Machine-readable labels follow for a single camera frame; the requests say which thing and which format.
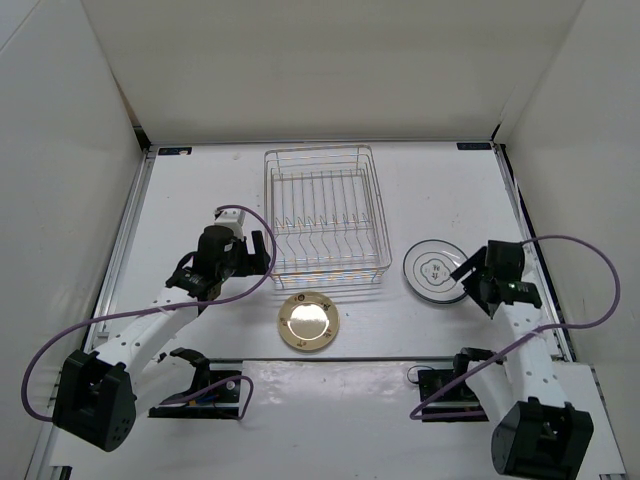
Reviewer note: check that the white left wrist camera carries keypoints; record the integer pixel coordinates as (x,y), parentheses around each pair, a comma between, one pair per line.
(232,219)

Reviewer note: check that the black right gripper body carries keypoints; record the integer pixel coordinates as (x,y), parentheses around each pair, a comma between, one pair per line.
(473,284)

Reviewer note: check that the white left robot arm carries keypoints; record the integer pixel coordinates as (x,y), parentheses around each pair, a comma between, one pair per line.
(101,393)

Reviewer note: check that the wire dish rack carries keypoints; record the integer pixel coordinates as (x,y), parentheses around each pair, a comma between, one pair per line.
(325,209)

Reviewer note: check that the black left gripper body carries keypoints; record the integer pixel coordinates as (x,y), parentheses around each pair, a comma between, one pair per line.
(237,262)

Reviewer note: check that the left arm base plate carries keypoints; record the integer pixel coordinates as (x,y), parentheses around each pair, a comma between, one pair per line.
(221,403)

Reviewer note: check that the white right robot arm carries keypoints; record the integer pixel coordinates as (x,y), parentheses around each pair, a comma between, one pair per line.
(538,433)

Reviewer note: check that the cream gold-rimmed plate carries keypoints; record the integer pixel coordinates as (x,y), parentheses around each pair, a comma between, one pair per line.
(308,321)

